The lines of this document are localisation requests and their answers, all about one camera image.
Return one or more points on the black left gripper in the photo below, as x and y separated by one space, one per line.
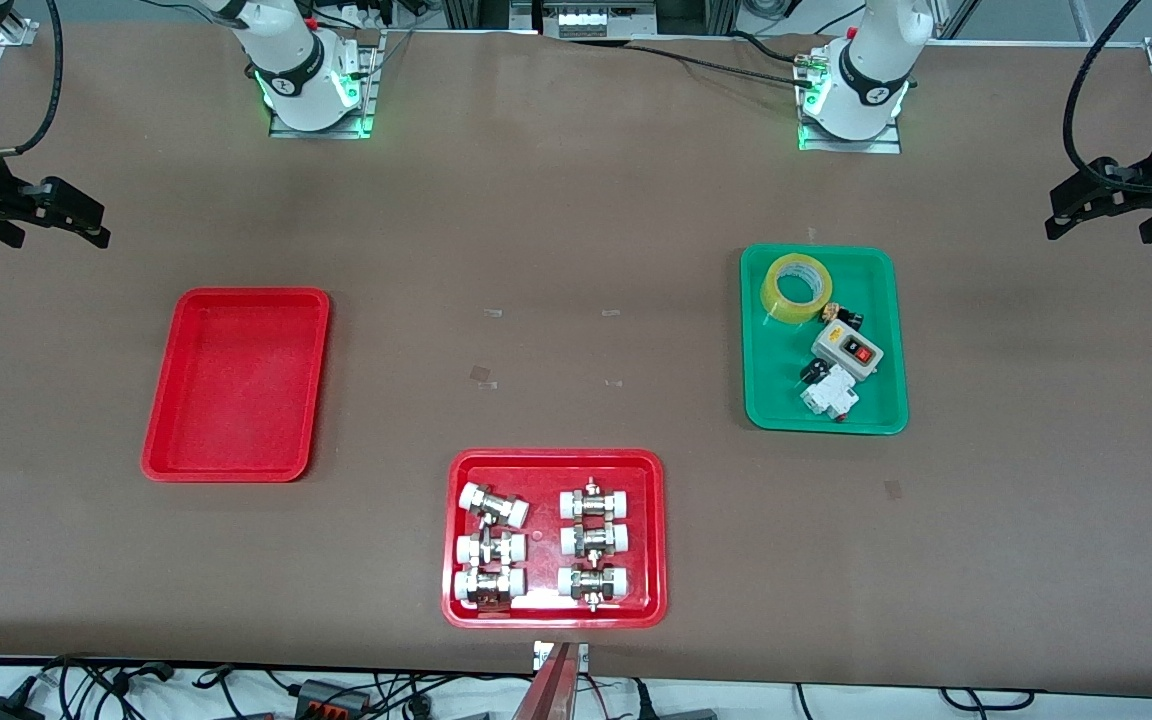
1149 176

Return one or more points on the yellow packing tape roll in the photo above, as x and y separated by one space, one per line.
794 288

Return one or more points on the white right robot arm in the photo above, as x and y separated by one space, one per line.
291 60

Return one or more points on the red plastic tray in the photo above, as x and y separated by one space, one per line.
546 470
236 390

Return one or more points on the green plastic tray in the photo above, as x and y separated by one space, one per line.
786 390

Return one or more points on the white circuit breaker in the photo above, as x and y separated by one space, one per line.
831 395

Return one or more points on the round black buzzer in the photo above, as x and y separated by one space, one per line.
813 371

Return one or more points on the black power adapter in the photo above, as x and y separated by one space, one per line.
6 708

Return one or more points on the white metal pipe fitting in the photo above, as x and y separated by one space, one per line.
493 505
593 583
594 540
489 586
594 503
491 548

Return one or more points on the black connector box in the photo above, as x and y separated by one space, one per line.
334 697

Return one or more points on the white power strip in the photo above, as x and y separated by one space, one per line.
596 18

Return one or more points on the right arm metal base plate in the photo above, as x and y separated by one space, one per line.
321 130

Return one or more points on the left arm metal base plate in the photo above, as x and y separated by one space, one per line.
851 145

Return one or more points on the black push button switch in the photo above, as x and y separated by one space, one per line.
841 314

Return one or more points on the grey on-off switch box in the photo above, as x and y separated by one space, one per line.
846 350

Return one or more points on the silver post bracket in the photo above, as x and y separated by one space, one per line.
539 655

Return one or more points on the red metal camera post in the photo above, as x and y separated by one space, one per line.
548 690

